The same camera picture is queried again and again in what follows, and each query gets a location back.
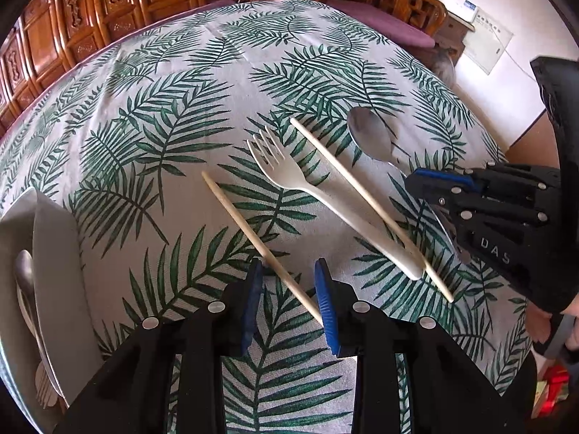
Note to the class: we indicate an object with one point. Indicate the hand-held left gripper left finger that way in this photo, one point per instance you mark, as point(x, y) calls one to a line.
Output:
point(251, 307)

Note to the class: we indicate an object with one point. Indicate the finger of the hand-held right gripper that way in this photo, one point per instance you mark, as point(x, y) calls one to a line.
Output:
point(452, 210)
point(445, 178)

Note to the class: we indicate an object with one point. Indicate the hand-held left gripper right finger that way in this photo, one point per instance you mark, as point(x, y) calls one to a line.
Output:
point(325, 307)

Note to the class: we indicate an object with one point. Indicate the wooden chopstick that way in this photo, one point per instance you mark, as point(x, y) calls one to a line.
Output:
point(253, 239)
point(362, 199)

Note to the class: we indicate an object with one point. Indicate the metal spoon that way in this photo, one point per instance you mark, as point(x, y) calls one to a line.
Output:
point(23, 273)
point(368, 133)

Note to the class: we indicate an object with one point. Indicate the grey rectangular container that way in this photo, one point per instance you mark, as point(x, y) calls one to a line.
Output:
point(59, 280)

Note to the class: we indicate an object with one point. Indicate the beige plastic fork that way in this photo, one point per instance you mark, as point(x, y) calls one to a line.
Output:
point(44, 384)
point(298, 181)

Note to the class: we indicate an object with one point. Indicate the person's right hand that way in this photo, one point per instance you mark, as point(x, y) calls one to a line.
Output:
point(537, 325)

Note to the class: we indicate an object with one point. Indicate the clear plastic bag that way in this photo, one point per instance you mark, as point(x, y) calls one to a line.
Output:
point(445, 68)

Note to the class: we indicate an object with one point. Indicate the red and green box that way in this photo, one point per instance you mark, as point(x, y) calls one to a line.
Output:
point(552, 391)

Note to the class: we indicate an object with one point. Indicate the wooden side table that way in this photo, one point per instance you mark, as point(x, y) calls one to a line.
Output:
point(452, 31)

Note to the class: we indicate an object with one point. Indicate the purple armchair cushion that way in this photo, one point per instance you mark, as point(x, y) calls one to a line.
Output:
point(389, 22)

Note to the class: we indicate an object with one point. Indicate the white router box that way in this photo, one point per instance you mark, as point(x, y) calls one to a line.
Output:
point(468, 12)

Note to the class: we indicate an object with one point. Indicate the green leaf print tablecloth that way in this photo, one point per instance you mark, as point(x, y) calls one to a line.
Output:
point(181, 99)

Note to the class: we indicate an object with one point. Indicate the carved wooden sofa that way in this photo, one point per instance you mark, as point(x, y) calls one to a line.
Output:
point(81, 13)

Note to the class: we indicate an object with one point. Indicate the white wall panel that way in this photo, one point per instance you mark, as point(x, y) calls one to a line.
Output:
point(491, 45)

